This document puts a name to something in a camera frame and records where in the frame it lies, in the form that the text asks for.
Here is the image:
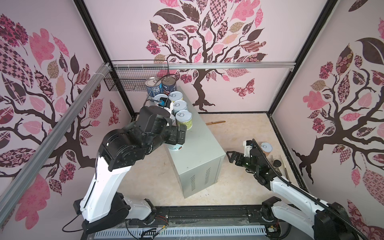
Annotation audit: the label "yellow labelled can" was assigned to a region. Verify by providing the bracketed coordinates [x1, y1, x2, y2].
[168, 91, 184, 102]

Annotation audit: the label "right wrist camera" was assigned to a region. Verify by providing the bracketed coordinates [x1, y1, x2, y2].
[243, 140, 253, 158]

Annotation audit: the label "black wire basket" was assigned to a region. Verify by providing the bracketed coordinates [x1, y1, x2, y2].
[104, 60, 170, 92]

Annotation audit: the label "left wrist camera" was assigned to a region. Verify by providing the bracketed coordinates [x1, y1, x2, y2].
[158, 97, 174, 114]

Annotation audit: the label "pale blue labelled can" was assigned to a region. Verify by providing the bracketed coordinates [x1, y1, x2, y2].
[173, 100, 188, 115]

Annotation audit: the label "white slotted cable duct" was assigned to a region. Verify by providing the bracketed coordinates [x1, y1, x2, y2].
[94, 226, 267, 240]

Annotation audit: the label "dark red labelled can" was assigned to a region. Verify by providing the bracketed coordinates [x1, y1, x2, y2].
[162, 76, 177, 95]

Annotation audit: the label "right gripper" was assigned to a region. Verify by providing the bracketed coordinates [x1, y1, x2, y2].
[226, 150, 258, 175]

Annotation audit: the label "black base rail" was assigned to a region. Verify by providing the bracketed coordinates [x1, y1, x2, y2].
[80, 203, 341, 240]

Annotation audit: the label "horizontal aluminium rail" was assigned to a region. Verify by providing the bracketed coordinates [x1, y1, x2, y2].
[113, 62, 296, 70]

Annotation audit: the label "diagonal aluminium rail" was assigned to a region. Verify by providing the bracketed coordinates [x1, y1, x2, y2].
[1, 63, 112, 224]

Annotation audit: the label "orange labelled can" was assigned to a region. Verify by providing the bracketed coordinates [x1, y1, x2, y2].
[260, 142, 273, 156]

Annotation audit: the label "metal tongs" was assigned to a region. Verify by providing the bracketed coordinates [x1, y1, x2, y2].
[279, 155, 291, 181]

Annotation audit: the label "teal labelled can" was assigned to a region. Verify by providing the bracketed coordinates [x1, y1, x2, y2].
[167, 144, 183, 151]

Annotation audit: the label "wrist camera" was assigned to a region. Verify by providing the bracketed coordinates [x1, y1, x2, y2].
[158, 97, 174, 114]
[243, 140, 253, 158]

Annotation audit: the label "green labelled can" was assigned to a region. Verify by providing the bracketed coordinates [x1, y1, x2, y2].
[176, 110, 193, 130]

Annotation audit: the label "grey metal cabinet box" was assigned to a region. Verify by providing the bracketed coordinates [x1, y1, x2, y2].
[166, 88, 226, 199]

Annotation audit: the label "dark pepper shaker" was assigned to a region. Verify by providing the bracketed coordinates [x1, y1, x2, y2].
[273, 160, 282, 169]

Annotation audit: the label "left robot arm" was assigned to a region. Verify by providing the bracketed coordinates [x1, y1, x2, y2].
[74, 106, 187, 235]

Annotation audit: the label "large blue labelled can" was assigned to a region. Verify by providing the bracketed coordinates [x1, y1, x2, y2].
[145, 77, 163, 98]

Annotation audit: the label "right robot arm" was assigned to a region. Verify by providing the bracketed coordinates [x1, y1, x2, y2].
[226, 139, 367, 240]

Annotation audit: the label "pink labelled can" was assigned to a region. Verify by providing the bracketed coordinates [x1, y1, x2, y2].
[153, 94, 168, 101]

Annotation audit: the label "wooden knife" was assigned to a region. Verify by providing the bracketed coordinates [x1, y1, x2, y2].
[206, 121, 226, 126]

